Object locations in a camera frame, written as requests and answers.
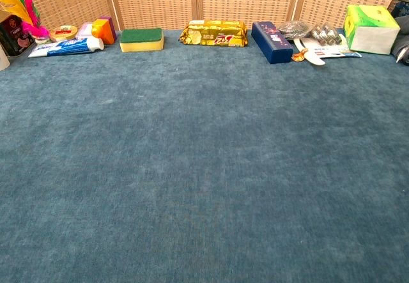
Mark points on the gold biscuit pack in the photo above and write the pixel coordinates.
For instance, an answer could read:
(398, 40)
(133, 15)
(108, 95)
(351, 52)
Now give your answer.
(214, 34)

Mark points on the round red gold tin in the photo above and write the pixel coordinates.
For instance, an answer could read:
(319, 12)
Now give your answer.
(63, 33)

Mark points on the blue white toothpaste tube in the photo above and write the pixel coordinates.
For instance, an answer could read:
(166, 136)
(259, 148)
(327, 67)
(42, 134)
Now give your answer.
(67, 46)

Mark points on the navy blue long box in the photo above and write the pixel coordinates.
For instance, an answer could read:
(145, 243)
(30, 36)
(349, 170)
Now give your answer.
(271, 41)

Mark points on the white wooden spoon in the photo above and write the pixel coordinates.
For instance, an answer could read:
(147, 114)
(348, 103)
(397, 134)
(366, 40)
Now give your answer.
(311, 57)

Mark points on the white printed card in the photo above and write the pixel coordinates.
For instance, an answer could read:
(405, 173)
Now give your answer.
(338, 50)

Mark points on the green white tissue box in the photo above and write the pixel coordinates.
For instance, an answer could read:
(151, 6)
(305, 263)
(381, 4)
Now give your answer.
(370, 30)

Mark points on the blue fabric table cloth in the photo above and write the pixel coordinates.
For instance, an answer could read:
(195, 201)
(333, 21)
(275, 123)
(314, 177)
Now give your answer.
(198, 168)

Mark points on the dark foil bag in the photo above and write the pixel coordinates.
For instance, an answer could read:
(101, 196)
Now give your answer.
(294, 29)

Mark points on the small pink box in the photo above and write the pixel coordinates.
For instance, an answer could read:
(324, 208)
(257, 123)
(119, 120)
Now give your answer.
(84, 30)

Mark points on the dark printed tin can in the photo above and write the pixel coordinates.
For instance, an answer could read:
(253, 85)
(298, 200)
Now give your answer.
(12, 37)

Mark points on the green yellow sponge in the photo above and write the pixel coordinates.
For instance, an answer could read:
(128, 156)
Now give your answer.
(141, 40)

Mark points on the orange purple block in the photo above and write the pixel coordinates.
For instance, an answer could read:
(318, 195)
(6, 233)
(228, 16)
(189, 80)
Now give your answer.
(104, 30)

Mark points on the small orange wrapper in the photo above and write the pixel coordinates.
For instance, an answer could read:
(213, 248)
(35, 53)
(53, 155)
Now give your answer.
(298, 56)

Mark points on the black mesh basket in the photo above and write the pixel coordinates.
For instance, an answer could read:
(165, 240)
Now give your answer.
(399, 3)

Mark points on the dark grey cloth bundle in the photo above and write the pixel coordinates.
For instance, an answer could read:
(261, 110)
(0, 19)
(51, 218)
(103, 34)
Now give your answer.
(403, 40)

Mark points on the silver battery pack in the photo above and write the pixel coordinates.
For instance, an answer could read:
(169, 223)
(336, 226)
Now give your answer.
(326, 34)

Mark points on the colourful feather shuttlecock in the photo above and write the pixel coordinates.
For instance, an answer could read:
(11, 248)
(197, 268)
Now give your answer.
(27, 5)

